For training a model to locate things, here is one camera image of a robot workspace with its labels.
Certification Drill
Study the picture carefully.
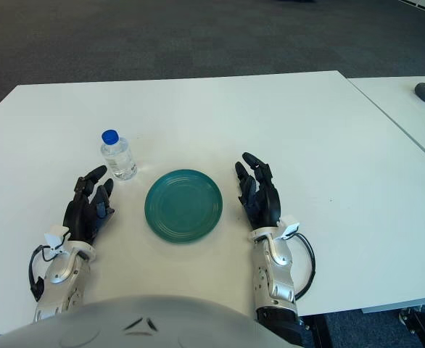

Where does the black table leg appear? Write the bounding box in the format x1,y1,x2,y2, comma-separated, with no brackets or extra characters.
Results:
306,313,331,348

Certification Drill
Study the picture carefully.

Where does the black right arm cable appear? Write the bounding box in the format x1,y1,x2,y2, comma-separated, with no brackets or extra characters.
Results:
294,233,317,301

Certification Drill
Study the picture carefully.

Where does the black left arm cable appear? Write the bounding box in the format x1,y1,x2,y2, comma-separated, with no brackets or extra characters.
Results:
29,231,72,302

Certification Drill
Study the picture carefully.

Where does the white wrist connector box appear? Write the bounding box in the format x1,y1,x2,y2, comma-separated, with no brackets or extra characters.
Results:
277,214,300,240
44,225,70,252

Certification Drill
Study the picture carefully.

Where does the grey robot torso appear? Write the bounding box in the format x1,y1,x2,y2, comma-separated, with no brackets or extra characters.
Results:
0,295,304,348

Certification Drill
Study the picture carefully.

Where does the green round plate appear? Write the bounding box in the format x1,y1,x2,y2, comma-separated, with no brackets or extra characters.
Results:
144,169,223,244

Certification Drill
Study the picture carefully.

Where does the clear bottle with blue cap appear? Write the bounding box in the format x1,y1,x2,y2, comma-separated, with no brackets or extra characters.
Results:
99,129,138,181

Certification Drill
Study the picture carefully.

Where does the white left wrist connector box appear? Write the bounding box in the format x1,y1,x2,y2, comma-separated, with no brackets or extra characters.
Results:
44,225,70,252

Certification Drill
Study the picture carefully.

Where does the white right wrist connector box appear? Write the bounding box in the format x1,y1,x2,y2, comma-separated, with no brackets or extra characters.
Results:
277,214,300,240

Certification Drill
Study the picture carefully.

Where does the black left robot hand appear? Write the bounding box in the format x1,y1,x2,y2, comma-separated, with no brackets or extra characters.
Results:
62,165,116,244

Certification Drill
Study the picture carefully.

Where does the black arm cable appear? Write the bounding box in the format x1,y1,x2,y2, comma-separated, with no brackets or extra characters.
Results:
29,231,72,302
294,233,317,301

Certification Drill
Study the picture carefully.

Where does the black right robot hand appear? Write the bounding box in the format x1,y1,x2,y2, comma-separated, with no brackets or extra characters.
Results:
234,152,282,230

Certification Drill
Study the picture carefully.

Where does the table castor wheel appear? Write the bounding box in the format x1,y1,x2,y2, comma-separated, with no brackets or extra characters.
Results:
397,306,424,327

